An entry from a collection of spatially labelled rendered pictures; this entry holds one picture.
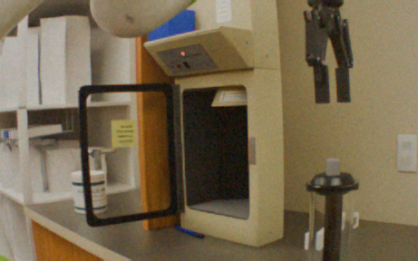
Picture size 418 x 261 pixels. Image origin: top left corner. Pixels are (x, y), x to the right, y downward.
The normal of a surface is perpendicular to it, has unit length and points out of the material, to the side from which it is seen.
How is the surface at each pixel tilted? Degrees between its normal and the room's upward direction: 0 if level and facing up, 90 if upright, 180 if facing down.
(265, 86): 90
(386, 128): 90
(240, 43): 90
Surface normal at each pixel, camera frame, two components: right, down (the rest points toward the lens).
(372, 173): -0.73, 0.06
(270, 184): 0.68, 0.01
